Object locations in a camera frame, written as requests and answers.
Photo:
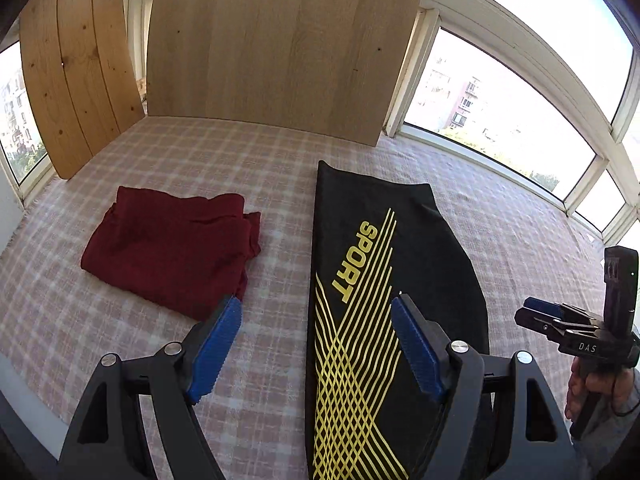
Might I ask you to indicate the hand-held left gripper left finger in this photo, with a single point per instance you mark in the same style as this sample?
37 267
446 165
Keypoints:
220 345

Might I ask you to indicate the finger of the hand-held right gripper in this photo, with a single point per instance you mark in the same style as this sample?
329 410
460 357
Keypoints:
532 320
542 306

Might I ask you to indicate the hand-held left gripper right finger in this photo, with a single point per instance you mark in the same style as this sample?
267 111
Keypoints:
415 345

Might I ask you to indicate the black pants with yellow print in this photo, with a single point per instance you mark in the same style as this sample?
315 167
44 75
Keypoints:
360 270

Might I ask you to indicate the person's right forearm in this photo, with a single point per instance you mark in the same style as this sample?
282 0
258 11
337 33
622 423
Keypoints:
615 435

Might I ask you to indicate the person's right hand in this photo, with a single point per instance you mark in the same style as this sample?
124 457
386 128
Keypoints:
620 385

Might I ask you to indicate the folded dark red garment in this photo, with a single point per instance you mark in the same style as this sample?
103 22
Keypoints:
165 250

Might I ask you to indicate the pink plaid blanket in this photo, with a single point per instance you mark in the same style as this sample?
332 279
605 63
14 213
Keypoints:
280 185

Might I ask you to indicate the light oak wooden board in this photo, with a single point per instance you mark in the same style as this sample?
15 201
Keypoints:
280 50

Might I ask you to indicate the knotty pine wooden board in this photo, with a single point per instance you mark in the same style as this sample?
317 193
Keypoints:
75 75

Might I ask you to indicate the white window frame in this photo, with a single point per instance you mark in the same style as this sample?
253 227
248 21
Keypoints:
500 30

